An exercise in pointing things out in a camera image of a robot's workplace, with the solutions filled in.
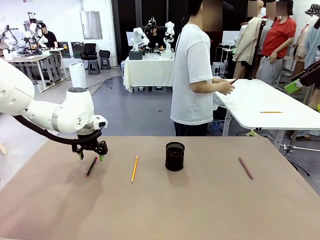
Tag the black office chair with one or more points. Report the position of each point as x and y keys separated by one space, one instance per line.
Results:
x=88 y=51

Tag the white air purifier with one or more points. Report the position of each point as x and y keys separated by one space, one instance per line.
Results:
x=78 y=76

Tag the mannequin in blue cardigan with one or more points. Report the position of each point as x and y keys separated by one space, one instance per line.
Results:
x=312 y=45

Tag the small white robot arm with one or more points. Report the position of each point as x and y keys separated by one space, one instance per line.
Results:
x=168 y=35
x=138 y=37

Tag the black equipment box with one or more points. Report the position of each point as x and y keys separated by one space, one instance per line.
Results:
x=135 y=55

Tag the person in black T-shirt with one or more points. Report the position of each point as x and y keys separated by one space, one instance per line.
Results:
x=50 y=37

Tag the person in white T-shirt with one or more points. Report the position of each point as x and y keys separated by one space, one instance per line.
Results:
x=190 y=75

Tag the table with white cloth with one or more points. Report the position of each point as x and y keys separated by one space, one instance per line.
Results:
x=150 y=70

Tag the white robot rig on desk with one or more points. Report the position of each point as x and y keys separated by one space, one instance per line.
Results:
x=33 y=37

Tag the grey metal-legged desk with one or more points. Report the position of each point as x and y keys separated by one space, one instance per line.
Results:
x=37 y=65

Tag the person's right forearm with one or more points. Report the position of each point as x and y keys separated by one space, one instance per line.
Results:
x=205 y=87

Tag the light green tag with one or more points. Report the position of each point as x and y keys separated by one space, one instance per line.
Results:
x=251 y=133

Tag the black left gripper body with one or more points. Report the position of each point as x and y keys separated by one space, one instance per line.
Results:
x=88 y=145

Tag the yellow pencil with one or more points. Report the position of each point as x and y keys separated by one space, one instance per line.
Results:
x=271 y=112
x=135 y=168

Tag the grey plastic stool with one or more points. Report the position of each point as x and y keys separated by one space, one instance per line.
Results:
x=94 y=67

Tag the silver wall panel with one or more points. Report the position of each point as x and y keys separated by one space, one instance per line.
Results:
x=91 y=25

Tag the black mesh pen holder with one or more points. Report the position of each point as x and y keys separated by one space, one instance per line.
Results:
x=175 y=160

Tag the maroon pen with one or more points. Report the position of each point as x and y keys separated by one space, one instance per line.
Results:
x=245 y=168

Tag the silver stand base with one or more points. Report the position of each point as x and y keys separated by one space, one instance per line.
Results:
x=300 y=148

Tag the person's right hand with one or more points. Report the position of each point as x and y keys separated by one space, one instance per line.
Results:
x=226 y=87

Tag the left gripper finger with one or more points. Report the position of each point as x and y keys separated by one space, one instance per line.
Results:
x=102 y=150
x=80 y=153

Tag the mannequin in beige coat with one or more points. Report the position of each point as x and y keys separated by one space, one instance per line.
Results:
x=247 y=42

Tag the person in red shirt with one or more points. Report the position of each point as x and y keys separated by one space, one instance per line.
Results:
x=277 y=37

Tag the translucent plastic bag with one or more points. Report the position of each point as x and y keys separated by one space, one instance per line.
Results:
x=220 y=103

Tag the seated person in black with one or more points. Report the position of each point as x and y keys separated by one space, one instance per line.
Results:
x=155 y=37

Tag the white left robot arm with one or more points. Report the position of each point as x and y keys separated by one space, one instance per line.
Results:
x=75 y=110

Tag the black marker with red cap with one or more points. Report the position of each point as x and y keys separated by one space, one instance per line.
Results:
x=91 y=167

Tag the dark display panel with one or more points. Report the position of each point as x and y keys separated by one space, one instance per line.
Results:
x=63 y=49
x=77 y=49

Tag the grey computer tower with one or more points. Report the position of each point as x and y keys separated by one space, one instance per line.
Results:
x=218 y=69

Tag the black stool with bag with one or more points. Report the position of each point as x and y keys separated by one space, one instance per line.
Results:
x=105 y=58

